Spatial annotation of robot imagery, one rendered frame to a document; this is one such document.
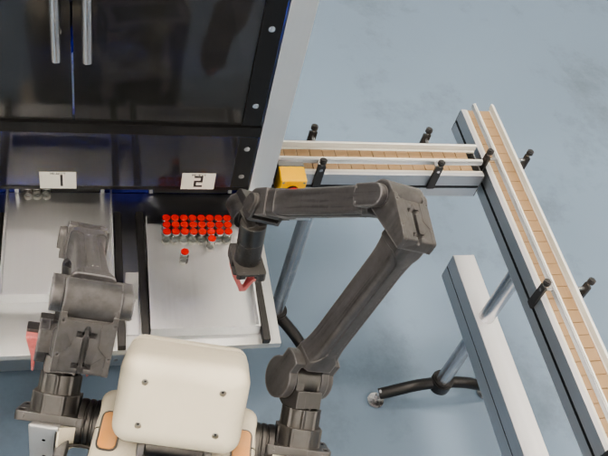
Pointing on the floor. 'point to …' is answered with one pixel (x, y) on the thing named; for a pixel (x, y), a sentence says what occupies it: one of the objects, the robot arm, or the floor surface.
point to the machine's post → (282, 89)
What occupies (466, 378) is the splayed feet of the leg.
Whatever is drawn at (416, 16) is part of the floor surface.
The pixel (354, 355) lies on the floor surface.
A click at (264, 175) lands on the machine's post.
